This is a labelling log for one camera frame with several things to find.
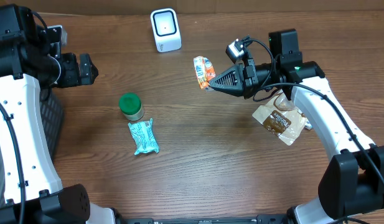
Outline green snack packet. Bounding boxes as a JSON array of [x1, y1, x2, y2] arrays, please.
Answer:
[[128, 118, 160, 156]]

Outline grey plastic mesh basket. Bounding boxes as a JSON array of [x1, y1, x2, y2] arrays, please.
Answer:
[[40, 89, 64, 160]]

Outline teal tissue pack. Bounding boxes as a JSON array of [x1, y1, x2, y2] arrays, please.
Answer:
[[305, 121, 312, 130]]

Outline white barcode scanner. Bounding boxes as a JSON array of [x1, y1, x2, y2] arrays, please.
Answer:
[[150, 8, 182, 53]]

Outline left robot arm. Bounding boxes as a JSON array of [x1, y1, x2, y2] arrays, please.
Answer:
[[0, 4, 121, 223]]

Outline green capped bottle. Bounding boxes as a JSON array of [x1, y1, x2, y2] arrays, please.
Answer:
[[119, 93, 144, 121]]

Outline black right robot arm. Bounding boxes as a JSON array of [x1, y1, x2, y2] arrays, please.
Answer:
[[209, 29, 384, 223]]

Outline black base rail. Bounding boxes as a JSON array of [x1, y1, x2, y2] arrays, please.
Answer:
[[123, 214, 297, 224]]

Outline orange tissue pack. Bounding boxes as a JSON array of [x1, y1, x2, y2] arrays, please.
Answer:
[[193, 56, 216, 91]]

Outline beige plastic pouch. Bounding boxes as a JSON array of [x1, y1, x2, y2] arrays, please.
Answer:
[[252, 92, 308, 146]]

